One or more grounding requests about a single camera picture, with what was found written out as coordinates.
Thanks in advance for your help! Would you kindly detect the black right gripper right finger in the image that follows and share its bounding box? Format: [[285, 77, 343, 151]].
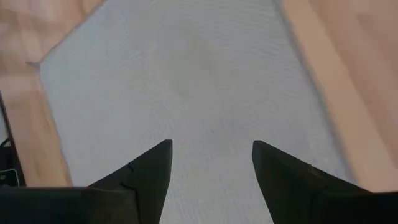
[[251, 140, 374, 224]]

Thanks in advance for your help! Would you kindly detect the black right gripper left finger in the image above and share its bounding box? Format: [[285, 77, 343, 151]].
[[82, 139, 174, 224]]

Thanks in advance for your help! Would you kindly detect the grey microfiber towel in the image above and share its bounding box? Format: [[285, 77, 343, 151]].
[[39, 0, 358, 224]]

